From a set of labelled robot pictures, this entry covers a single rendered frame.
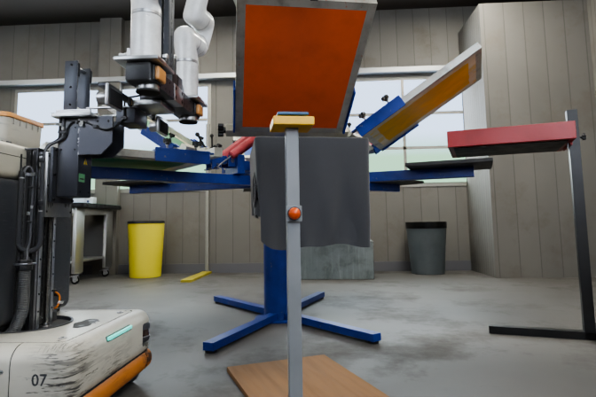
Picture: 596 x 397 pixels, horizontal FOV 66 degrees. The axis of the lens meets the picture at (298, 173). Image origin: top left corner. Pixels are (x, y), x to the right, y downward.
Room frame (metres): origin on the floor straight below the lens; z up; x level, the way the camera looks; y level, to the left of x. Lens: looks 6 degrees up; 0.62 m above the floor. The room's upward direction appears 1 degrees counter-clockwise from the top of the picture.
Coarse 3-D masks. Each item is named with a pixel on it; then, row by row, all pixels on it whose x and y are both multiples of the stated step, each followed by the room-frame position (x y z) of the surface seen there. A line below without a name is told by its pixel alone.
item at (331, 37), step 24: (312, 24) 1.87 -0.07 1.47; (336, 24) 1.88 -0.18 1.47; (360, 24) 1.89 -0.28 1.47; (312, 48) 1.98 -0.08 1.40; (336, 48) 1.99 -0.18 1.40; (312, 72) 2.09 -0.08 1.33; (336, 72) 2.11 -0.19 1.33; (312, 96) 2.22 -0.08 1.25; (336, 96) 2.24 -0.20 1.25; (336, 120) 2.38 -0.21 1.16
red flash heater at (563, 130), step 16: (480, 128) 2.39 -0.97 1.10; (496, 128) 2.36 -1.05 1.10; (512, 128) 2.33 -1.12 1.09; (528, 128) 2.30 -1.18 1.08; (544, 128) 2.28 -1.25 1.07; (560, 128) 2.25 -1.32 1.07; (448, 144) 2.45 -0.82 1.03; (464, 144) 2.42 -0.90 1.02; (480, 144) 2.39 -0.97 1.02; (496, 144) 2.39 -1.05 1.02; (512, 144) 2.38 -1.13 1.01; (528, 144) 2.39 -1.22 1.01; (544, 144) 2.40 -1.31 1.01; (560, 144) 2.40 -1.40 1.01
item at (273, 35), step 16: (256, 16) 1.82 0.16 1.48; (272, 16) 1.82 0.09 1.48; (288, 16) 1.83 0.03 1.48; (304, 16) 1.84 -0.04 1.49; (256, 32) 1.88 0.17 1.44; (272, 32) 1.89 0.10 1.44; (288, 32) 1.90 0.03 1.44; (256, 48) 1.95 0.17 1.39; (272, 48) 1.96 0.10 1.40; (288, 48) 1.97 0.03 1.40; (256, 64) 2.03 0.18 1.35; (272, 64) 2.03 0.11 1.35; (288, 64) 2.04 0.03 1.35; (256, 80) 2.11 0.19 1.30; (272, 80) 2.11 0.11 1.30; (288, 80) 2.12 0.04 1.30; (256, 96) 2.19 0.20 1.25; (272, 96) 2.20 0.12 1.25; (288, 96) 2.21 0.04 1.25; (256, 112) 2.28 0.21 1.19; (272, 112) 2.29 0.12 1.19
